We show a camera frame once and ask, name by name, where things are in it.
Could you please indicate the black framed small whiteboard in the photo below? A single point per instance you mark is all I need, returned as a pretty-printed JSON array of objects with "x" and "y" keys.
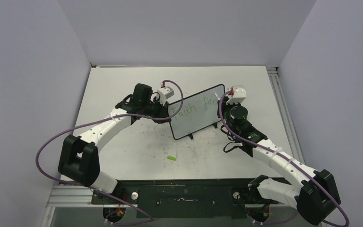
[{"x": 195, "y": 112}]

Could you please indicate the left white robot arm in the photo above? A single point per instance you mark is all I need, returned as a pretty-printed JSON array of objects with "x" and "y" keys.
[{"x": 79, "y": 159}]

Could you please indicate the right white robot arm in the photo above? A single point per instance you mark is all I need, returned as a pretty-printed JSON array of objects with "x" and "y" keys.
[{"x": 311, "y": 192}]

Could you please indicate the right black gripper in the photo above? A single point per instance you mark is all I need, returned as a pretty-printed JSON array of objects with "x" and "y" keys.
[{"x": 225, "y": 105}]

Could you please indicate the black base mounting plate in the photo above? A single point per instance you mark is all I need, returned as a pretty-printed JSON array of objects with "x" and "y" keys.
[{"x": 203, "y": 198}]

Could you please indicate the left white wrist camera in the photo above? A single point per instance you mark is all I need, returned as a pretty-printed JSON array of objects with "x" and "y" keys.
[{"x": 165, "y": 92}]

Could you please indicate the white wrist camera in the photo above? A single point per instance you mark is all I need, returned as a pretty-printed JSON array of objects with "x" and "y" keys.
[
  {"x": 236, "y": 95},
  {"x": 165, "y": 92}
]

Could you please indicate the green marker cap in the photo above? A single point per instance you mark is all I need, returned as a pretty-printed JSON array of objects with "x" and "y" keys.
[{"x": 171, "y": 158}]

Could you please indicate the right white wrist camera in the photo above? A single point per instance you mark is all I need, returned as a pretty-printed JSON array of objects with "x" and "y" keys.
[{"x": 236, "y": 95}]

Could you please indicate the aluminium rail right side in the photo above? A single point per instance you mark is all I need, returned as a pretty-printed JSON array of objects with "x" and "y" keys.
[{"x": 285, "y": 114}]

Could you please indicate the aluminium front frame rail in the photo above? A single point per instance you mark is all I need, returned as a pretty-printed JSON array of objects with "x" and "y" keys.
[{"x": 70, "y": 206}]

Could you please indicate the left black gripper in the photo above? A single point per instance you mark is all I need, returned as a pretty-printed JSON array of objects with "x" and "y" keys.
[{"x": 163, "y": 109}]

